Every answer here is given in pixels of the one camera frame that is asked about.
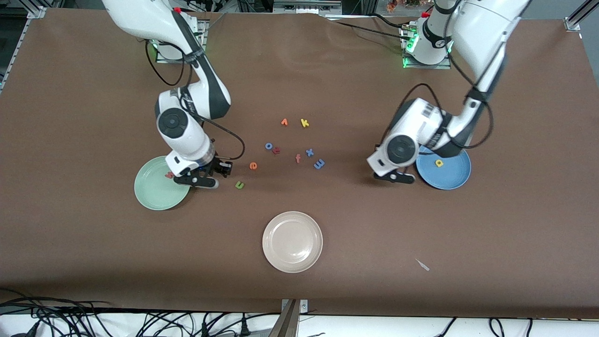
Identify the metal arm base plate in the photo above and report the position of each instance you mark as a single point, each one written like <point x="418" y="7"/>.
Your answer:
<point x="426" y="66"/>
<point x="168" y="60"/>

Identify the metal background frame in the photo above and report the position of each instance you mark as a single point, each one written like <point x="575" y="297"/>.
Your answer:
<point x="306" y="5"/>

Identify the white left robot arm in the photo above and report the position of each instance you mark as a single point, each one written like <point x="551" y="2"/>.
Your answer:
<point x="486" y="28"/>

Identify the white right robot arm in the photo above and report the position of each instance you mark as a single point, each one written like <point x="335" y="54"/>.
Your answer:
<point x="140" y="18"/>

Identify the small white paper scrap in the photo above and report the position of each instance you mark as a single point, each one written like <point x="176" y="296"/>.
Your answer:
<point x="422" y="265"/>

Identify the black power plug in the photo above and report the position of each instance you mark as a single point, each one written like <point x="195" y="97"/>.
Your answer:
<point x="204" y="329"/>
<point x="243" y="326"/>

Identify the brown paper table cover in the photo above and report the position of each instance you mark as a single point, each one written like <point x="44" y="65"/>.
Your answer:
<point x="93" y="243"/>

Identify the beige plate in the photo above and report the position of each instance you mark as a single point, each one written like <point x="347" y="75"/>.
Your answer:
<point x="292" y="242"/>

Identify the blue plate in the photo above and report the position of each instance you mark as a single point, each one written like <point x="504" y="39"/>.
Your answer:
<point x="451" y="173"/>

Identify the aluminium frame rail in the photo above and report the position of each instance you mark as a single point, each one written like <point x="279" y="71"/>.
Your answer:
<point x="578" y="18"/>
<point x="32" y="18"/>

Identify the blue foam letter m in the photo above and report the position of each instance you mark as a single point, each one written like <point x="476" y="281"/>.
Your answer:
<point x="319" y="164"/>

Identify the metal mount bracket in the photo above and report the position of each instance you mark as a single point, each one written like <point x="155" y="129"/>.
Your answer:
<point x="292" y="306"/>

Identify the light green plate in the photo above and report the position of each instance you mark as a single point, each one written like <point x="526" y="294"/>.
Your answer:
<point x="154" y="187"/>

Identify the orange background object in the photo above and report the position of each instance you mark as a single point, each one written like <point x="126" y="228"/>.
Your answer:
<point x="393" y="4"/>

